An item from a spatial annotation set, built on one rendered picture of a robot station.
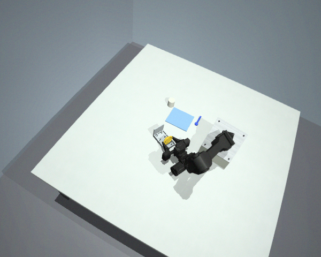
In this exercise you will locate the yellow round plate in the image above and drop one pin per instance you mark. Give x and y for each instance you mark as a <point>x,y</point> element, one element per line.
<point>167,139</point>

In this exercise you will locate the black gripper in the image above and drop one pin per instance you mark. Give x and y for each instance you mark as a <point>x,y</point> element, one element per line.
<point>167,154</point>

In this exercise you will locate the light blue square mat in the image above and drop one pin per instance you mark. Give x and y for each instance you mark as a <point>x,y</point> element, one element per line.
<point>180,119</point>

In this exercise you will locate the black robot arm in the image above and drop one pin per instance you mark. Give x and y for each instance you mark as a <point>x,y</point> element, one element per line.
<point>201,162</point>

